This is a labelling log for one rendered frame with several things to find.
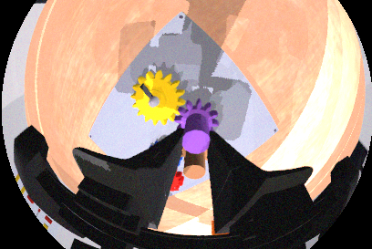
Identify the red gear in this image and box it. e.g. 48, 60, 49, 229
171, 171, 185, 190

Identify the purple gear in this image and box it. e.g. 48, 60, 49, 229
174, 99, 219, 153

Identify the brown gear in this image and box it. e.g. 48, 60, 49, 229
181, 147, 208, 179

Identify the yellow gear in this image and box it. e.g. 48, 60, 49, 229
130, 70, 185, 125

